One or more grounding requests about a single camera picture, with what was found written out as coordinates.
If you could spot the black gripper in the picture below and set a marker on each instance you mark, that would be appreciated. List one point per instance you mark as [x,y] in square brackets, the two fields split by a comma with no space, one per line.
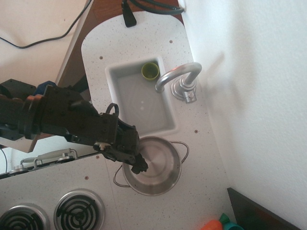
[122,143]

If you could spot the stainless steel pot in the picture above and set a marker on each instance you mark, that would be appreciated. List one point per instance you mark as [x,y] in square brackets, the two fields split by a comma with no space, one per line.
[164,159]

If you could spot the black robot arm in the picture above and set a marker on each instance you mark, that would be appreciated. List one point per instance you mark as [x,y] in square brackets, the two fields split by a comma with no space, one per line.
[27,111]

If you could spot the white toy sink basin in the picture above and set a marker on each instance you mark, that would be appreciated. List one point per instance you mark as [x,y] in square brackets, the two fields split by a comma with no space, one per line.
[139,104]

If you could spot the right stove burner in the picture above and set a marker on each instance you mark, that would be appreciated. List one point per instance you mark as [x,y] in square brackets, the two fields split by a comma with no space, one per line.
[80,209]

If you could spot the stove burner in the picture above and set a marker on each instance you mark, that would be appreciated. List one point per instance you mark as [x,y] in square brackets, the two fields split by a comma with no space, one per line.
[80,209]
[24,217]

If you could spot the silver toy faucet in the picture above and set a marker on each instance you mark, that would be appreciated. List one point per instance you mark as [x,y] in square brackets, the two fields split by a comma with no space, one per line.
[183,80]

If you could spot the green plastic cup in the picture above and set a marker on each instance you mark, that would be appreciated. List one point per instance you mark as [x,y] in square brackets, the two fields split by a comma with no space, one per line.
[150,71]

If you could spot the orange toy carrot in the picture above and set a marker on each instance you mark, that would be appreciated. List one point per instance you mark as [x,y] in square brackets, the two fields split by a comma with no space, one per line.
[223,223]

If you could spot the black box corner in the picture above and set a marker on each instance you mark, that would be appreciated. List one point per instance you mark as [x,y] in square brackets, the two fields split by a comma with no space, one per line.
[252,216]

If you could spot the silver stove knob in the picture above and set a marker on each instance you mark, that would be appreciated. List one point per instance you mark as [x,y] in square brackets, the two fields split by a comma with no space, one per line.
[19,169]

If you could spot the left stove burner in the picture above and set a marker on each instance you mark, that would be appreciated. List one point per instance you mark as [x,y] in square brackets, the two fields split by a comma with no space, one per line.
[24,217]

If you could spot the white oven door handle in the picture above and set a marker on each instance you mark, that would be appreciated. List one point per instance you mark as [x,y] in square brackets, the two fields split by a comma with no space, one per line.
[58,154]

